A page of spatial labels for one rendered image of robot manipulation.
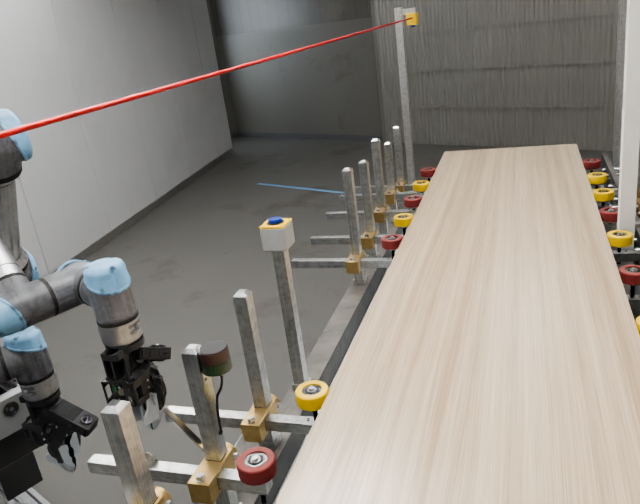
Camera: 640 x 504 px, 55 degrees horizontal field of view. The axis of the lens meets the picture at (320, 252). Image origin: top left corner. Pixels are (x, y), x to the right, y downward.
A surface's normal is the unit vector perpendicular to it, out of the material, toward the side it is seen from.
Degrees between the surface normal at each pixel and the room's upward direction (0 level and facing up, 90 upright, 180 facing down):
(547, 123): 90
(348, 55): 90
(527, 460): 0
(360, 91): 90
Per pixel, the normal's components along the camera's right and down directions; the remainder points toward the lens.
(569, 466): -0.13, -0.93
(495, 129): -0.65, 0.35
